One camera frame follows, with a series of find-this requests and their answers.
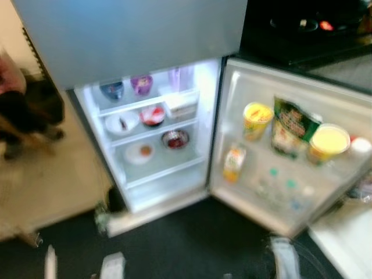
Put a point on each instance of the white round plate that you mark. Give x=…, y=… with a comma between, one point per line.
x=133, y=156
x=113, y=125

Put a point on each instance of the grey lower fridge door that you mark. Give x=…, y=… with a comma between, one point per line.
x=256, y=197

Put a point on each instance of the grey two-door fridge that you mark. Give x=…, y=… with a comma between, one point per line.
x=133, y=35

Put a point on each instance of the white plastic bottle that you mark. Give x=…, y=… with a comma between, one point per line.
x=360, y=145

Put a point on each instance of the open yellow cup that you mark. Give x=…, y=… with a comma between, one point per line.
x=326, y=144

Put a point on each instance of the green snack bag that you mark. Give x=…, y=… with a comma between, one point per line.
x=293, y=128

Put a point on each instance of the clear bottle green cap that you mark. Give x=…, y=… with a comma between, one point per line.
x=272, y=180
x=290, y=192

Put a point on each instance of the grey black-topped kitchen counter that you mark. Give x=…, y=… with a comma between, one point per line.
x=290, y=46

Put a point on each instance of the small orange red object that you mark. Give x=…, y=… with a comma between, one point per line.
x=325, y=25

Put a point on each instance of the orange juice carton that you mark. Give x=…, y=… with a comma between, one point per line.
x=234, y=163

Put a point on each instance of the white plastic food box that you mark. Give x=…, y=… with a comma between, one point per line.
x=181, y=106

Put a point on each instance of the dark bowl with red food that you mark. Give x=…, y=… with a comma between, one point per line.
x=175, y=139

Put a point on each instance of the pale purple tumbler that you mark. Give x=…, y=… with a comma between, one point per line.
x=174, y=78

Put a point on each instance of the black floor mat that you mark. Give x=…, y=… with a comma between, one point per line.
x=192, y=250

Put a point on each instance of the red-lidded bowl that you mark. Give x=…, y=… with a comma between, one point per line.
x=152, y=115

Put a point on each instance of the orange food piece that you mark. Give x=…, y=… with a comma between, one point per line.
x=145, y=150

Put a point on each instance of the purple bowl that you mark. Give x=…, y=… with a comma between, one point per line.
x=141, y=85

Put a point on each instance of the blue bowl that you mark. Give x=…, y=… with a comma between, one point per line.
x=111, y=90

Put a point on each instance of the white floor tape strip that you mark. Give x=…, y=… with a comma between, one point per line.
x=50, y=261

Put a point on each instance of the person in dark clothes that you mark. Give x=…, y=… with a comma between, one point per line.
x=23, y=110

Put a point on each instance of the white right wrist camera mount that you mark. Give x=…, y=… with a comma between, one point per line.
x=286, y=258

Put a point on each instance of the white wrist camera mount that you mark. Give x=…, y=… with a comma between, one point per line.
x=112, y=266
x=286, y=258

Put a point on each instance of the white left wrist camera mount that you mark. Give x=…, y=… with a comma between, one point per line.
x=112, y=266

